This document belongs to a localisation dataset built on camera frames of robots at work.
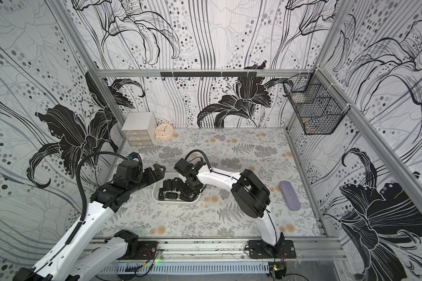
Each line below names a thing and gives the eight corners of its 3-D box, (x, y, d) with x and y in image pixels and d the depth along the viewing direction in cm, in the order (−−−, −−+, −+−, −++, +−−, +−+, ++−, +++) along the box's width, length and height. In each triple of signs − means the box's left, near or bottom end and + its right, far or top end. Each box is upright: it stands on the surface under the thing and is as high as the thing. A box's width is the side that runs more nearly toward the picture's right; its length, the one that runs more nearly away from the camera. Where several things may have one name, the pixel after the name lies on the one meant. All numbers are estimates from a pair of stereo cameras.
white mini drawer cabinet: (127, 146, 112) (118, 131, 101) (135, 126, 123) (128, 111, 113) (153, 146, 112) (147, 131, 101) (159, 126, 123) (153, 111, 113)
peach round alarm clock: (154, 140, 115) (152, 137, 112) (158, 127, 123) (156, 123, 120) (171, 140, 115) (170, 137, 112) (174, 127, 123) (173, 123, 120)
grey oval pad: (289, 211, 85) (291, 209, 82) (277, 184, 94) (279, 181, 92) (301, 209, 85) (303, 207, 83) (287, 182, 95) (289, 179, 92)
